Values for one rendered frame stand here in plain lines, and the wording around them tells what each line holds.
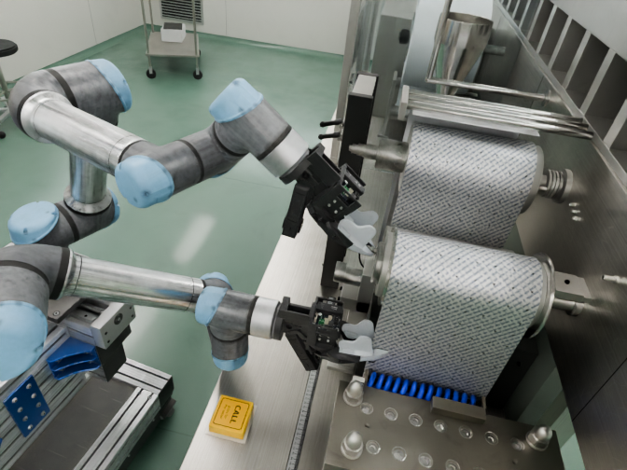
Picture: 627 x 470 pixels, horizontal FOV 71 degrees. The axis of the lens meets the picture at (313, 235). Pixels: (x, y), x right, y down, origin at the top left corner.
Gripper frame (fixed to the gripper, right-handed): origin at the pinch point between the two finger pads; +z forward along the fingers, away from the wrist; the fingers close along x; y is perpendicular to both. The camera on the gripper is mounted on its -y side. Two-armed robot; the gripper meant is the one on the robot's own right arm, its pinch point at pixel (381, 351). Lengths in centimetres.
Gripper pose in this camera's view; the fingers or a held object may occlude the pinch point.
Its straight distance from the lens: 86.4
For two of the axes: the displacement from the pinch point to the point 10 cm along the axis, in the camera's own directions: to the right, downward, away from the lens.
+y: 1.0, -7.8, -6.1
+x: 2.0, -5.9, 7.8
